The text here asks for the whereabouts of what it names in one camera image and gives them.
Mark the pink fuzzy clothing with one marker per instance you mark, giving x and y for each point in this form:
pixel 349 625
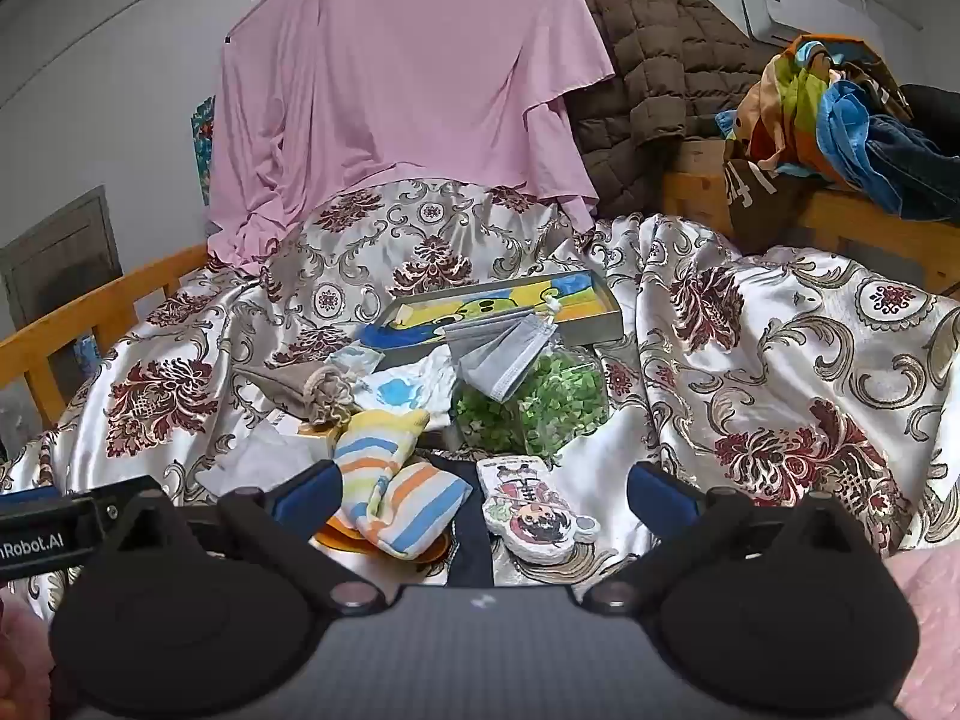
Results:
pixel 930 630

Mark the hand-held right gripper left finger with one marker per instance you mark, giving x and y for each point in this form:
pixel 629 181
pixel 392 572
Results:
pixel 307 496

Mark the blue jeans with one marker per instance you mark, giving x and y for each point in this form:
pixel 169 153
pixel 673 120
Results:
pixel 900 157

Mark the colourful printed cloth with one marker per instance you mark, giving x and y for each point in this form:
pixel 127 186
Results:
pixel 787 101

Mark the pink hanging sheet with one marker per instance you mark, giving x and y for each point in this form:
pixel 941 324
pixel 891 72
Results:
pixel 405 75

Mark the cartoon figure foam board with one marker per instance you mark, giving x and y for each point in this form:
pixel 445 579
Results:
pixel 534 514

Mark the brown quilted jacket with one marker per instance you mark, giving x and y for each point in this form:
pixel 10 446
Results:
pixel 652 82

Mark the colourful wall poster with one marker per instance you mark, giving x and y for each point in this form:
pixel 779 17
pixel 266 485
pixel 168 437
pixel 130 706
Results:
pixel 202 154

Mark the white and blue packet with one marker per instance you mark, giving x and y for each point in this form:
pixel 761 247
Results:
pixel 352 360

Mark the wooden bed rail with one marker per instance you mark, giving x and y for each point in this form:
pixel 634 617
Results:
pixel 90 315

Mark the cartoon print tin box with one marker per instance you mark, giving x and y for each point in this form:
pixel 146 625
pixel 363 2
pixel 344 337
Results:
pixel 517 296

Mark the clear bag of green pieces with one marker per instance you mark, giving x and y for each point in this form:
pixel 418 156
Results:
pixel 547 405

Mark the floral satin blanket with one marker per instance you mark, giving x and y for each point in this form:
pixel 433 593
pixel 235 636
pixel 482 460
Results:
pixel 750 360

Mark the white crumpled tissue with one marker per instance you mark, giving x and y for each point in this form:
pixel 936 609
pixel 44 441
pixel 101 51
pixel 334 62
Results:
pixel 255 461

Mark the person's left hand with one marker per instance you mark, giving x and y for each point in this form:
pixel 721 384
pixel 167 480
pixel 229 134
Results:
pixel 19 660

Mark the striped sock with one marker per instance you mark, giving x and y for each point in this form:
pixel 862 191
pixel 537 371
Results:
pixel 379 450
pixel 420 510

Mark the grey wall panel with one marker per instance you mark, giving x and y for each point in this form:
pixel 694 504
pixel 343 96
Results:
pixel 52 270

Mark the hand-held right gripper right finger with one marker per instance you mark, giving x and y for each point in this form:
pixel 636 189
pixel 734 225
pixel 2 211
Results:
pixel 661 499

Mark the white cloth with blue print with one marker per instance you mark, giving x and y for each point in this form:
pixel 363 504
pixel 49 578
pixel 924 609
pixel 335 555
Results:
pixel 397 394

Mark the white air conditioner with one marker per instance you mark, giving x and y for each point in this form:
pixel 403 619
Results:
pixel 810 11

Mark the navy garment with white stripes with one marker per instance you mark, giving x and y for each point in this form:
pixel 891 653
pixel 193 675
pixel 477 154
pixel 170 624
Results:
pixel 469 547

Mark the grey face mask bundle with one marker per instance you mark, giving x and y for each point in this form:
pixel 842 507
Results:
pixel 491 360

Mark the wooden bed frame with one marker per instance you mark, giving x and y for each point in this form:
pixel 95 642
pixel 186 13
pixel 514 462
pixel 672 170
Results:
pixel 885 232

